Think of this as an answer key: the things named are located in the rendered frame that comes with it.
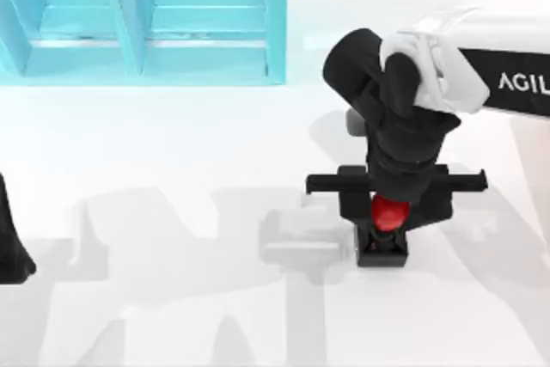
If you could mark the light blue rack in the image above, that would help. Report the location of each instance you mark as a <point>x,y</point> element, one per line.
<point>129,19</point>

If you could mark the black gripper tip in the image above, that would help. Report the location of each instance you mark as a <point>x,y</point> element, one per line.
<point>10,251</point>

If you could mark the red trophy with black base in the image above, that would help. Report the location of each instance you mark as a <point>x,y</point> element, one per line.
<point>389,216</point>

